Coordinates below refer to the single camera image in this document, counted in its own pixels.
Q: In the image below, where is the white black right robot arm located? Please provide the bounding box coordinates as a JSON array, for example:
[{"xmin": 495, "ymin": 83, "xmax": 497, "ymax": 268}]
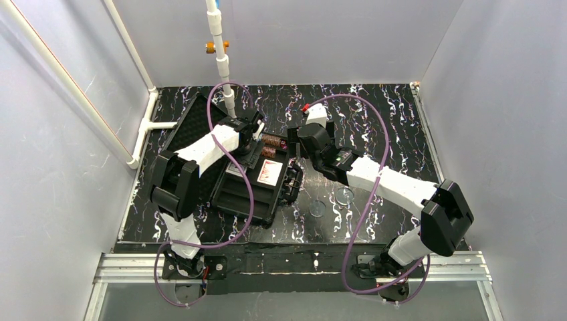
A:
[{"xmin": 288, "ymin": 123, "xmax": 474, "ymax": 276}]

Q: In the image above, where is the brown poker chip stack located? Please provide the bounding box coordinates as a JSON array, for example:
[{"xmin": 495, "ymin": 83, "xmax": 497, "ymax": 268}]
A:
[{"xmin": 261, "ymin": 135, "xmax": 281, "ymax": 147}]

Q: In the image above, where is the white pvc pipe pole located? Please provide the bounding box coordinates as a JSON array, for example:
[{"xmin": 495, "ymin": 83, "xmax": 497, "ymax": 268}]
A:
[{"xmin": 205, "ymin": 0, "xmax": 236, "ymax": 118}]

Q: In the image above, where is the clear acrylic dealer button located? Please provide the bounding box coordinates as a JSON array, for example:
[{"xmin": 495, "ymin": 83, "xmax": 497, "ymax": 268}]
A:
[{"xmin": 334, "ymin": 187, "xmax": 354, "ymax": 206}]

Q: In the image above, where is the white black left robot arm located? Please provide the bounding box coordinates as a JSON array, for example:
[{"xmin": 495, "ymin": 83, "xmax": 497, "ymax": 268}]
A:
[{"xmin": 150, "ymin": 110, "xmax": 265, "ymax": 278}]

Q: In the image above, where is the black poker set case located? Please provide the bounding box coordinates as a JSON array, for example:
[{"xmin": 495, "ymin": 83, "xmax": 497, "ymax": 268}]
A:
[{"xmin": 158, "ymin": 94, "xmax": 303, "ymax": 227}]

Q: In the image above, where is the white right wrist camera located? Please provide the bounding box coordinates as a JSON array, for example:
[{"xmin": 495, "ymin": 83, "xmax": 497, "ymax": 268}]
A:
[{"xmin": 305, "ymin": 103, "xmax": 327, "ymax": 127}]

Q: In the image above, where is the white pipe frame left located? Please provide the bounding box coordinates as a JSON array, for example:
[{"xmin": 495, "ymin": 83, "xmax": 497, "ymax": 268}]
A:
[{"xmin": 1, "ymin": 1, "xmax": 172, "ymax": 169}]

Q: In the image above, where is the blue playing card box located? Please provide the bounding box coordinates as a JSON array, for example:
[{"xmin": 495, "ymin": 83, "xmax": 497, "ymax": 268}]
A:
[{"xmin": 225, "ymin": 163, "xmax": 243, "ymax": 177}]

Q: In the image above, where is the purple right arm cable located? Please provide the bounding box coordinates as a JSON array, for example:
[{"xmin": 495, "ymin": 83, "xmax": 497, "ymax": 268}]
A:
[{"xmin": 301, "ymin": 94, "xmax": 431, "ymax": 305}]

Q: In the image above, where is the clear acrylic blind button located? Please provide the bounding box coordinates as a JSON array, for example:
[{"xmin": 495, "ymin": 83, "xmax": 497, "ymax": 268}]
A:
[{"xmin": 308, "ymin": 200, "xmax": 326, "ymax": 218}]

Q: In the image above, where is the red playing card box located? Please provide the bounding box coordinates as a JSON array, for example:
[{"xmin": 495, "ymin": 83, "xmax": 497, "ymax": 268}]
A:
[{"xmin": 257, "ymin": 159, "xmax": 283, "ymax": 187}]

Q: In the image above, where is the aluminium rail frame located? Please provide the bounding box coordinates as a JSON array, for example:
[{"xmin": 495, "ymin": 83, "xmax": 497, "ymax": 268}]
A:
[{"xmin": 84, "ymin": 82, "xmax": 500, "ymax": 320}]

